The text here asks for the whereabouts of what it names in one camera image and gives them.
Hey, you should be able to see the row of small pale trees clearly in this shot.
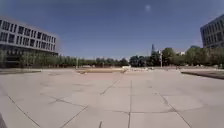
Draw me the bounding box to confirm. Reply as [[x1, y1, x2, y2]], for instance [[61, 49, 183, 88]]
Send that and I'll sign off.
[[18, 52, 81, 69]]

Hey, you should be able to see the low reddish planting bed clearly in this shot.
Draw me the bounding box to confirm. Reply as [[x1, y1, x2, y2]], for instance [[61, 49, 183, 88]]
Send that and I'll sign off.
[[76, 67, 126, 75]]

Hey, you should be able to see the pale stone slab plaza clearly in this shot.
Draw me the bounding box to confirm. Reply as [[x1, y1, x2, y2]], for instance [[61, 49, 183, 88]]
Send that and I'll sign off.
[[0, 68, 224, 128]]

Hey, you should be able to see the row of dark green trees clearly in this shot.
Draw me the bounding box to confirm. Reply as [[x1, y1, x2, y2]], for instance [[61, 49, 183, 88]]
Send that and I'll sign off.
[[79, 45, 224, 69]]

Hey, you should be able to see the brown raised planting bed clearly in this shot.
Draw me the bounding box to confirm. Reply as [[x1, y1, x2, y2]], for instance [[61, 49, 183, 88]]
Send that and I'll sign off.
[[181, 68, 224, 81]]

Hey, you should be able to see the dark low planting bed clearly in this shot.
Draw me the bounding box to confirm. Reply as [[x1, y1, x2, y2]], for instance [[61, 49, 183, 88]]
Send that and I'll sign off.
[[0, 68, 43, 75]]

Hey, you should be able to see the grey multi-storey building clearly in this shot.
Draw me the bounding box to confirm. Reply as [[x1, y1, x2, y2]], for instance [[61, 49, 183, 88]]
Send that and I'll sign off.
[[199, 13, 224, 50]]

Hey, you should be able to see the white multi-storey building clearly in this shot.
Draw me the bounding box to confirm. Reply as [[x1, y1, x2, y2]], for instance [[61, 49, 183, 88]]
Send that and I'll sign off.
[[0, 17, 60, 69]]

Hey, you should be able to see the pointed dark tower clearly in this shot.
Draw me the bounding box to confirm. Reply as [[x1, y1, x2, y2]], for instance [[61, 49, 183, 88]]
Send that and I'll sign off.
[[151, 43, 156, 55]]

